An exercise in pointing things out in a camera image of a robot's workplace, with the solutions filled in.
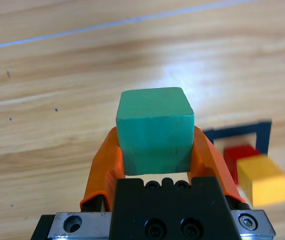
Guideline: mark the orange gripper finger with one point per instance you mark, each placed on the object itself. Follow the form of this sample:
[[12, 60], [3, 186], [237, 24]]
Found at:
[[102, 170], [207, 160]]

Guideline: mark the red wooden cube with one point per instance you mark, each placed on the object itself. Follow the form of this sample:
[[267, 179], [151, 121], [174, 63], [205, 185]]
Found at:
[[237, 155]]

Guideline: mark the green wooden cube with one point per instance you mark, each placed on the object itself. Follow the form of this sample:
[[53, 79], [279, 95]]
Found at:
[[155, 135]]

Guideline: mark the yellow wooden cube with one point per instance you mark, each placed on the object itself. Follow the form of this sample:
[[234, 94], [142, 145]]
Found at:
[[262, 180]]

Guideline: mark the black tape square outline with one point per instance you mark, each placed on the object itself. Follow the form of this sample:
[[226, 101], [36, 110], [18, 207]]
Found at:
[[263, 135]]

